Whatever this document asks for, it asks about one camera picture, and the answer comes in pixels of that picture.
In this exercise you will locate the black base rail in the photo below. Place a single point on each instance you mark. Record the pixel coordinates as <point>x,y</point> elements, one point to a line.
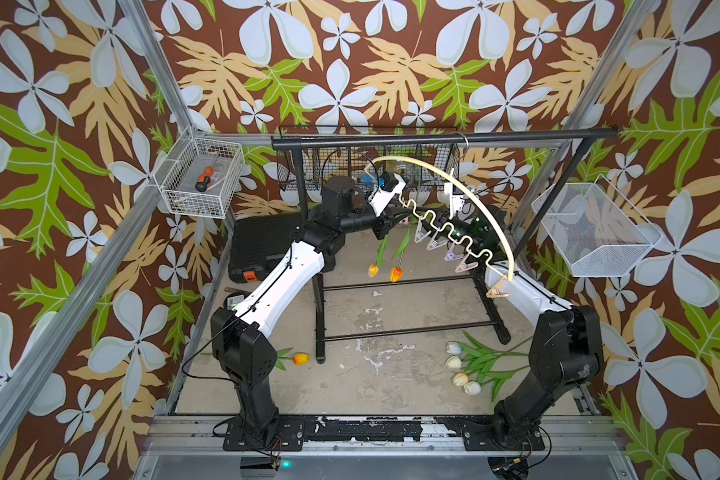
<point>473,432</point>

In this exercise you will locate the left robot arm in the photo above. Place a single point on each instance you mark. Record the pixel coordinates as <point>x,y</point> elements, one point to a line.
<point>240,336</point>

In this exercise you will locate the red black screwdriver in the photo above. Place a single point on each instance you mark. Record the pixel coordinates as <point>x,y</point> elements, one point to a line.
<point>204,180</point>

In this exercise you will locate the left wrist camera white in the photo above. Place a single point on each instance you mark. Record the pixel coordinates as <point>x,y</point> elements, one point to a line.
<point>392,187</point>

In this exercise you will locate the black wire wall basket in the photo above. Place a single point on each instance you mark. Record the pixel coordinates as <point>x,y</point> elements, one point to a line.
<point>310,161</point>

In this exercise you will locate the white mesh basket right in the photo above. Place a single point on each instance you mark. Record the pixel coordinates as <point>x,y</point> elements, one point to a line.
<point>597,230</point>

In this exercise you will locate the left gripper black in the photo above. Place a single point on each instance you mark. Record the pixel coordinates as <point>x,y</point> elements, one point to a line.
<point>382,223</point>

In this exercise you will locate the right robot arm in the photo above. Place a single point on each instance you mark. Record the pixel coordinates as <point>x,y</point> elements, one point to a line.
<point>566,348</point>

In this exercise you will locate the orange tulip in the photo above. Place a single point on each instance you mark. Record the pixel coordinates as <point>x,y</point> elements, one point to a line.
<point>397,271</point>

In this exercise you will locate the white wire basket left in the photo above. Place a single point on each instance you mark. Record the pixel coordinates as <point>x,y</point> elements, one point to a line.
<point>185,162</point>

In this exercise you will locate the round black digital scale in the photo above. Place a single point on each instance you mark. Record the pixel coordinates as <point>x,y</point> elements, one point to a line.
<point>231,303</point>

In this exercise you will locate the black plastic tool case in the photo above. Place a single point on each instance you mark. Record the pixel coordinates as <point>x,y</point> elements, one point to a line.
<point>259,244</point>

